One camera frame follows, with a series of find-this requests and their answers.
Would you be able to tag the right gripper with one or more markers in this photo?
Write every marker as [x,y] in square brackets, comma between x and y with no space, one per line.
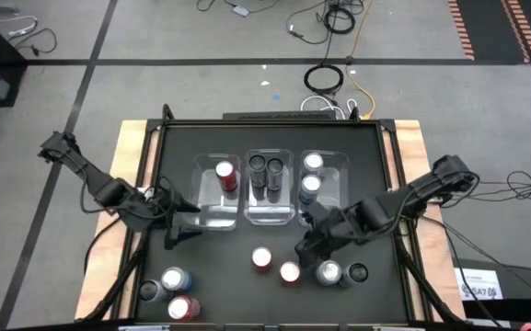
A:
[338,225]

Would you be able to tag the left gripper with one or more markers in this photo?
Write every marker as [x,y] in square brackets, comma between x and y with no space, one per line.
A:
[154,213]

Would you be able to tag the white blue Spindrift can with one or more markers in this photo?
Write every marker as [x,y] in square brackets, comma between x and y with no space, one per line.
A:
[313,162]
[311,184]
[175,278]
[329,273]

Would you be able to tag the clear plastic bin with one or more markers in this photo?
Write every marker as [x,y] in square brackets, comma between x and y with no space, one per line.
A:
[210,211]
[338,184]
[269,211]

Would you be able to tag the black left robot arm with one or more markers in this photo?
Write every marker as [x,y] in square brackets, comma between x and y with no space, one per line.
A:
[95,179]

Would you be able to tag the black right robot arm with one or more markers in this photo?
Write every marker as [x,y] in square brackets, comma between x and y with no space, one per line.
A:
[412,193]

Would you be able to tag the white label sign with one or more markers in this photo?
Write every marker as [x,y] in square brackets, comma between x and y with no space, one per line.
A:
[478,284]

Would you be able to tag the black box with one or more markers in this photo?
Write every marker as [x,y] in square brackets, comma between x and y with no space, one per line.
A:
[522,294]

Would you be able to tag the grey power adapter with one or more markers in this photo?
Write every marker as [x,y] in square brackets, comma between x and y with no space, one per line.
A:
[240,10]

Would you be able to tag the red emergency stop button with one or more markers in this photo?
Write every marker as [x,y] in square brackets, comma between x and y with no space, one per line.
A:
[529,327]

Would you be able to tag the black aluminium table frame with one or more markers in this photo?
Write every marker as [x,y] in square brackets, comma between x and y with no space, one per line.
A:
[269,123]

